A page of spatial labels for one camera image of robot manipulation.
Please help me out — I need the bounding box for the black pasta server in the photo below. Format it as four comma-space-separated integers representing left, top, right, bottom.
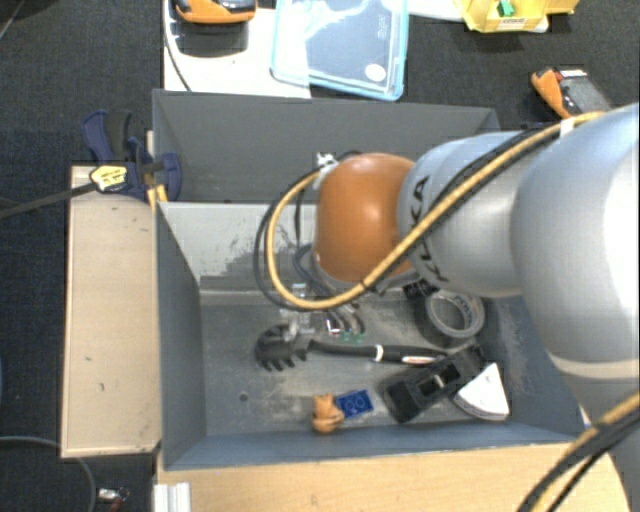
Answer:
254, 322, 449, 374

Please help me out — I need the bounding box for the grey metal bin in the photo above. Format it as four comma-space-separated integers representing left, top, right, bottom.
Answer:
151, 88, 587, 472

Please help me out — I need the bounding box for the blue card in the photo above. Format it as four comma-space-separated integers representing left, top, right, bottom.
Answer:
335, 387, 376, 418

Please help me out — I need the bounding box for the orange toy animal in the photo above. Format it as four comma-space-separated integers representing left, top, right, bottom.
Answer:
310, 393, 347, 435

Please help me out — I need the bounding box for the grey tape roll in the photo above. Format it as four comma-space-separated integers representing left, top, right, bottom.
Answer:
424, 288, 487, 342

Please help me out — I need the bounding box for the white triangular wedge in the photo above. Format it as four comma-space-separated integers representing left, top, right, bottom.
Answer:
453, 362, 512, 422

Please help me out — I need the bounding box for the pale wood flat board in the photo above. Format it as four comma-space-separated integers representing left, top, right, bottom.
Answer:
60, 165, 164, 459

